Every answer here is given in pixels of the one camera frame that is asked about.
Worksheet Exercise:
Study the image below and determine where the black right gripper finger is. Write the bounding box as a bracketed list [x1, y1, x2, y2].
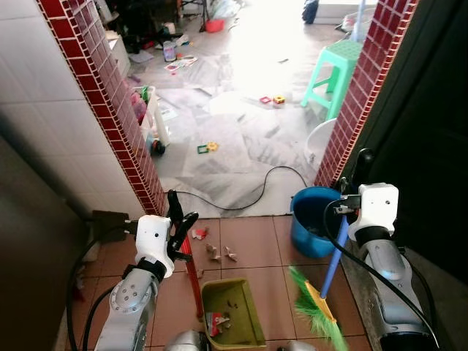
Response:
[354, 148, 375, 186]

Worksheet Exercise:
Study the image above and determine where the olive dustpan with red handle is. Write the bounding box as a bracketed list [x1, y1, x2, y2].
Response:
[179, 234, 268, 349]

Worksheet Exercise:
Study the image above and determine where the green broom with blue handle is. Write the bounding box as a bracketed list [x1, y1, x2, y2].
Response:
[288, 212, 351, 351]

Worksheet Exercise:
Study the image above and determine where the blue plastic bucket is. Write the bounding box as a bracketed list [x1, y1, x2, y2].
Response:
[290, 186, 346, 259]

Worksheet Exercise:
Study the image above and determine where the white plastic basin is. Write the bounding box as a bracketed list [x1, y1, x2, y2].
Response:
[304, 118, 338, 166]

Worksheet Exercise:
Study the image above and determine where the dark door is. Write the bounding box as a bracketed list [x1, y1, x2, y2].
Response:
[350, 0, 468, 287]

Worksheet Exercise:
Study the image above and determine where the white wheeled toy cart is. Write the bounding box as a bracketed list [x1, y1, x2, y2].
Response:
[130, 85, 171, 157]

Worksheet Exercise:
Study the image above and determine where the red white crumpled wrapper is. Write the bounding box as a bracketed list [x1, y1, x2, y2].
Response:
[206, 312, 232, 338]

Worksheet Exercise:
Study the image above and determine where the silver left robot leg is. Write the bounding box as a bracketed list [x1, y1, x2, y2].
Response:
[164, 329, 211, 351]

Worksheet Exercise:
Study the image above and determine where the silver robot leg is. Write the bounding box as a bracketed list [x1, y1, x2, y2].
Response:
[276, 339, 317, 351]
[164, 329, 211, 351]

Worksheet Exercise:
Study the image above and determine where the green plastic stool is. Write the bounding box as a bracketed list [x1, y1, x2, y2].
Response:
[301, 39, 365, 122]

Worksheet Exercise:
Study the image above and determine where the silver right robot leg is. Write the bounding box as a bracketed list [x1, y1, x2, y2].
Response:
[276, 339, 317, 351]

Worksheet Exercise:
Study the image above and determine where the clear plastic jar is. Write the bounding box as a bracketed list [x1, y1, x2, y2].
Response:
[162, 40, 178, 62]

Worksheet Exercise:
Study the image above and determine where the white box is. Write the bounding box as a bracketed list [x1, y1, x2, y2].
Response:
[105, 31, 132, 78]

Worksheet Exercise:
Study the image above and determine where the red plastic basin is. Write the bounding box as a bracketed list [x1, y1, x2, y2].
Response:
[204, 18, 226, 34]

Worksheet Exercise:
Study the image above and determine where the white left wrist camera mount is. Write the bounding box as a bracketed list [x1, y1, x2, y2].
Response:
[134, 215, 177, 279]

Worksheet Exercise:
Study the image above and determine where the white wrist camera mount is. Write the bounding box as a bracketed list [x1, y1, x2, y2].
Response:
[134, 215, 177, 279]
[347, 183, 400, 242]

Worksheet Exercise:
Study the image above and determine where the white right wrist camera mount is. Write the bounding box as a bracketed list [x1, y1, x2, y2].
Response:
[347, 183, 400, 242]

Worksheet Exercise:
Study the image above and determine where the black floor cable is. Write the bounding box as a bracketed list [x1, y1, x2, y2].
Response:
[175, 165, 312, 214]

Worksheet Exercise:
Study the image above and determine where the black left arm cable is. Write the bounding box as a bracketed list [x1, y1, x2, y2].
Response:
[65, 225, 137, 351]

